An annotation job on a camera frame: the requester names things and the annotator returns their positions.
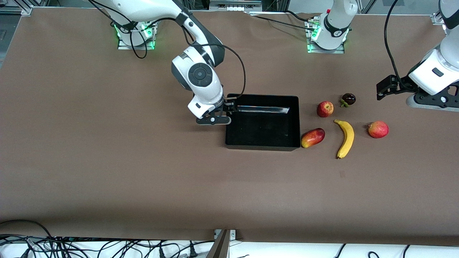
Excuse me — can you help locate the black rectangular plastic tray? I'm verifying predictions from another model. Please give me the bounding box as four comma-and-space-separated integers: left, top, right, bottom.
225, 94, 301, 151

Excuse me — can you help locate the small red yellow apple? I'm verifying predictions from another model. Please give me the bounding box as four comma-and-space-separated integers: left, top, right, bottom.
317, 101, 334, 118

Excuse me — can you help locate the yellow banana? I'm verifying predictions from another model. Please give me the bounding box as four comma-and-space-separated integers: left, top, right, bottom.
333, 119, 355, 159

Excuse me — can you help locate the dark purple mangosteen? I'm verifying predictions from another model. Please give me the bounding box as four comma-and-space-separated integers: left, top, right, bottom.
340, 93, 356, 108

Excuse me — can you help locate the red yellow mango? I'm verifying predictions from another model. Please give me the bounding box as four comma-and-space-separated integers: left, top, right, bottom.
301, 128, 325, 148

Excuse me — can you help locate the silver device with ports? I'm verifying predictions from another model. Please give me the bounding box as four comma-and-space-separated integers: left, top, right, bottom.
210, 0, 262, 11

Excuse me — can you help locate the dark grey metal beam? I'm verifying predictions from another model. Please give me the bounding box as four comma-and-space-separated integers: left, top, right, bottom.
206, 229, 230, 258

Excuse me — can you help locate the black right arm cable loop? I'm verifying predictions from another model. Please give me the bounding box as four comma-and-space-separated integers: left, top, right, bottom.
88, 0, 148, 59

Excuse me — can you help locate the long black table cable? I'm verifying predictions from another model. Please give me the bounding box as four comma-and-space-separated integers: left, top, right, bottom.
246, 13, 318, 31

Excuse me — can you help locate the short black table cable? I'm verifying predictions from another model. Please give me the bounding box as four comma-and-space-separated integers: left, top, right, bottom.
285, 10, 312, 23

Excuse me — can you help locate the silver metal table bracket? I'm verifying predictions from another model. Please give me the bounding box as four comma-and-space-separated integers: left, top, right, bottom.
214, 229, 236, 240

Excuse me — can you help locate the black arched floor cable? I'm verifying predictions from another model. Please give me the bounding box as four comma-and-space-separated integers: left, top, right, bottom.
0, 219, 54, 239

